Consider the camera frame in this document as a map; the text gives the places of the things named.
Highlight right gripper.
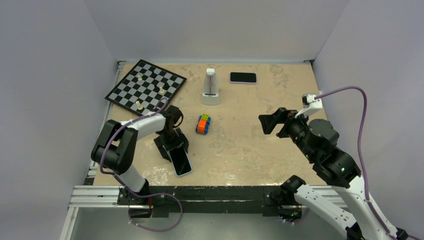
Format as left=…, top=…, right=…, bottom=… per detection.
left=257, top=106, right=316, bottom=160

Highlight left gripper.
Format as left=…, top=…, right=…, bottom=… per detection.
left=154, top=127, right=188, bottom=161

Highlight light blue phone case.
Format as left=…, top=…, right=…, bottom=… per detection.
left=168, top=147, right=193, bottom=178

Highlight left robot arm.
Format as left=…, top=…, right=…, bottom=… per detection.
left=90, top=105, right=193, bottom=205

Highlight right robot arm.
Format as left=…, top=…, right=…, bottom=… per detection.
left=258, top=107, right=408, bottom=240

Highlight black phone pink case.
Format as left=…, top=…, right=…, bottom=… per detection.
left=229, top=72, right=258, bottom=85

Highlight cream chess pawn front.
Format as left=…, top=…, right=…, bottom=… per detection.
left=135, top=101, right=144, bottom=111

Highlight black white chessboard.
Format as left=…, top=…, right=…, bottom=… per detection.
left=105, top=59, right=187, bottom=116

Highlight white metronome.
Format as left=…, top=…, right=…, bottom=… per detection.
left=201, top=68, right=220, bottom=106

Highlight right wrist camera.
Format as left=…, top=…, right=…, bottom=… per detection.
left=294, top=93, right=323, bottom=118

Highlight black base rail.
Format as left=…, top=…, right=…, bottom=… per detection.
left=117, top=185, right=303, bottom=221

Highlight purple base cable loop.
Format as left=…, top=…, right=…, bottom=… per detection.
left=127, top=192, right=184, bottom=233

